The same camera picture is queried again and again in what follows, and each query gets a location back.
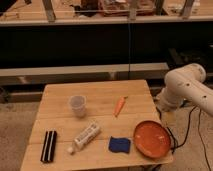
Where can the white tube with cap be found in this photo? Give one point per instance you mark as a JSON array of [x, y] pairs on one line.
[[84, 137]]

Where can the clear plastic cup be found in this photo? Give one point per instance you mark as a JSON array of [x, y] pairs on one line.
[[77, 104]]

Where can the grey metal shelf rail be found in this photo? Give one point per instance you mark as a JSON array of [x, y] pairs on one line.
[[46, 75]]

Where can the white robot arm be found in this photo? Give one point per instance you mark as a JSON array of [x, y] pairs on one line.
[[186, 83]]

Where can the orange plate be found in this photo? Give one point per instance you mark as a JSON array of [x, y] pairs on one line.
[[151, 139]]

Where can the blue sponge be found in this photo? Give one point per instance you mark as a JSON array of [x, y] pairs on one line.
[[117, 145]]

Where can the orange carrot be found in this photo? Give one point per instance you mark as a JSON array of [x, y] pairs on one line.
[[119, 105]]

